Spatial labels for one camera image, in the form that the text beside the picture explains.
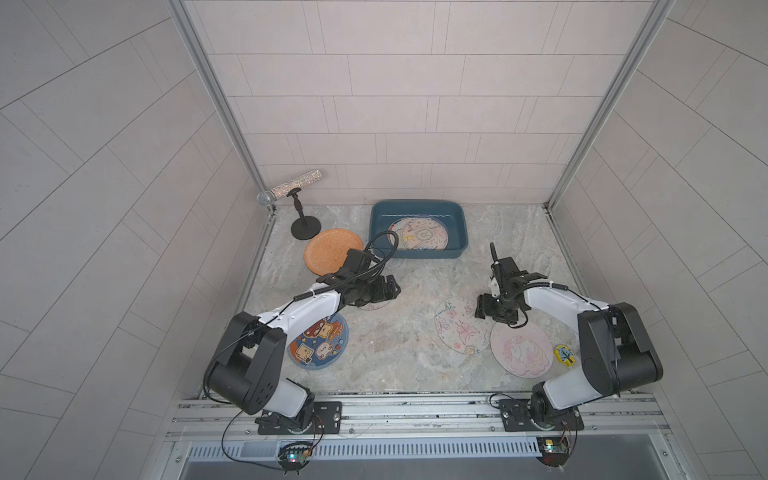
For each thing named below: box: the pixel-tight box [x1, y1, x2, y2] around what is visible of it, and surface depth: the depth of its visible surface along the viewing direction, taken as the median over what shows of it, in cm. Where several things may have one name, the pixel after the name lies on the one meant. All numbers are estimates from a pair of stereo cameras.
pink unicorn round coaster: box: [490, 319, 554, 379], surface depth 84 cm
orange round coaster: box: [304, 228, 363, 276], surface depth 107 cm
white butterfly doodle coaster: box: [388, 217, 449, 251], surface depth 108 cm
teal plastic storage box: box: [369, 199, 469, 259], surface depth 110 cm
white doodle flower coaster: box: [434, 298, 493, 355], surface depth 88 cm
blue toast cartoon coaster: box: [287, 313, 349, 370], surface depth 84 cm
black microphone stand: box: [286, 187, 322, 240], surface depth 110 cm
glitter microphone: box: [256, 170, 323, 206], surface depth 93 cm
